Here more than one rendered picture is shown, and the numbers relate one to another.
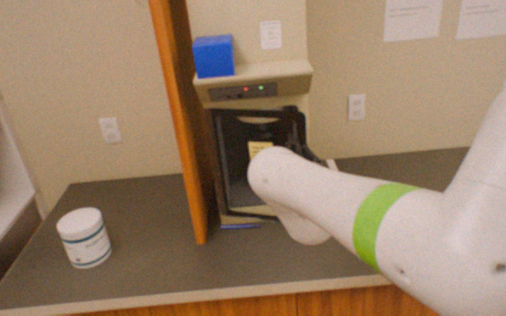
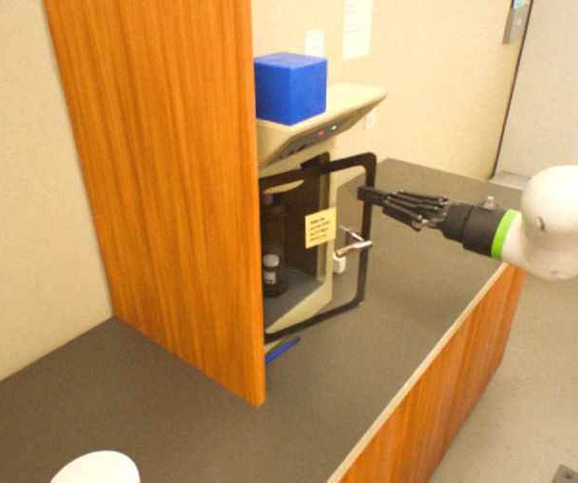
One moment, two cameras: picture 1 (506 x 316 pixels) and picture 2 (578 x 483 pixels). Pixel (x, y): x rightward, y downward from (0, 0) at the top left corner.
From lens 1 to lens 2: 0.96 m
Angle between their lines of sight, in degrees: 45
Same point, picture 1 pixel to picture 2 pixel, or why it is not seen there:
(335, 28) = not seen: hidden behind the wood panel
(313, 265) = (405, 342)
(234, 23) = (281, 34)
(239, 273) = (357, 401)
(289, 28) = (330, 40)
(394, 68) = not seen: hidden behind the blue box
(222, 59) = (318, 87)
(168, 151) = (38, 310)
